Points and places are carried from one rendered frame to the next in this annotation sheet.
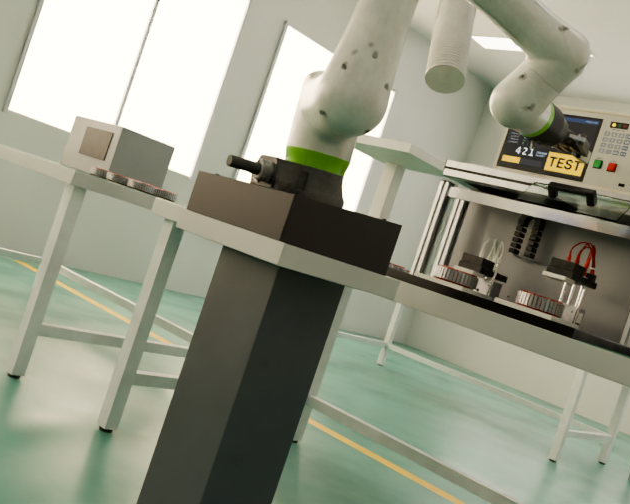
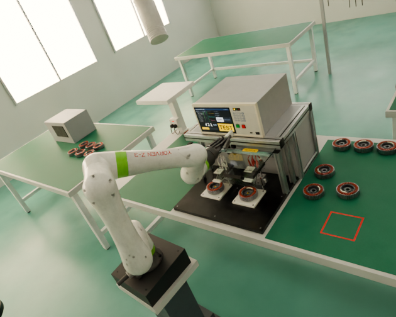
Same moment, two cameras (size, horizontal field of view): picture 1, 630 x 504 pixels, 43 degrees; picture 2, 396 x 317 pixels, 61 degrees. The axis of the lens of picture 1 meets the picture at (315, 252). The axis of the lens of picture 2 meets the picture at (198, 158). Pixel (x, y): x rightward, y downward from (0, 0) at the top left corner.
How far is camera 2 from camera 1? 1.39 m
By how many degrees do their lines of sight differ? 29
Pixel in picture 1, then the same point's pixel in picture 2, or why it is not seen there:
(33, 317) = (97, 233)
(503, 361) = (261, 23)
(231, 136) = (97, 31)
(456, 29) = (148, 12)
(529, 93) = (193, 177)
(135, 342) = not seen: hidden behind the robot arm
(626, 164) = (248, 124)
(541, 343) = (254, 241)
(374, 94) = (143, 265)
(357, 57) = (129, 261)
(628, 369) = (285, 250)
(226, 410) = not seen: outside the picture
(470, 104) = not seen: outside the picture
